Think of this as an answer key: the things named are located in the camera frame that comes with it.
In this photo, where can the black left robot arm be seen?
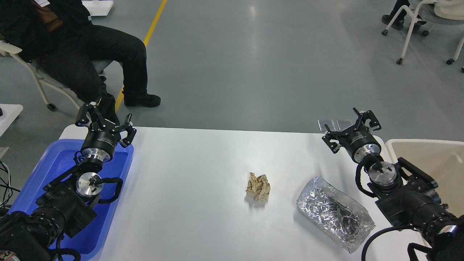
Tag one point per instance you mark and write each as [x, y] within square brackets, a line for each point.
[67, 206]

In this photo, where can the white side table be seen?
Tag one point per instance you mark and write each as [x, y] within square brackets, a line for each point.
[10, 113]

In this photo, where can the seated person in black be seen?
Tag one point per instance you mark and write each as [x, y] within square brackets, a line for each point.
[59, 35]

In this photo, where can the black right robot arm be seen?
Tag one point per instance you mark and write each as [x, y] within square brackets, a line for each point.
[405, 194]

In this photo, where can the white board on floor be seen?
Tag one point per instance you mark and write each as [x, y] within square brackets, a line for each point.
[98, 7]

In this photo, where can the right metal floor plate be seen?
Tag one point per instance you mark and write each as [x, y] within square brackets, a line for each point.
[343, 124]

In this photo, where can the crumpled brown paper ball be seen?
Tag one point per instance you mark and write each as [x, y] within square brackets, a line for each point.
[258, 187]

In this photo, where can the metal floor plate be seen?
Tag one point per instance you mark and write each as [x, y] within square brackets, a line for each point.
[326, 125]
[343, 124]

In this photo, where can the person feet background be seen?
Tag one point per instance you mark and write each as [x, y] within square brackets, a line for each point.
[398, 23]

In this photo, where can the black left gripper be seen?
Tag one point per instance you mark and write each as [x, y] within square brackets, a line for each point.
[101, 142]

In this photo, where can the silver foil bag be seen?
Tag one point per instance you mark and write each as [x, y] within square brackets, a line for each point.
[339, 216]

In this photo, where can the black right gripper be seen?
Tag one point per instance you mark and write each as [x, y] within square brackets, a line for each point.
[357, 139]

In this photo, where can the white chair left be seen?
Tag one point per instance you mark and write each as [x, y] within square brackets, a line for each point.
[39, 76]

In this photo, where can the beige plastic bin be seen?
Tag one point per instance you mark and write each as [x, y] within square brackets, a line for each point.
[440, 159]

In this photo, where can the left metal floor plate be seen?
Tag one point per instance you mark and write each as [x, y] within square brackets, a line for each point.
[326, 125]

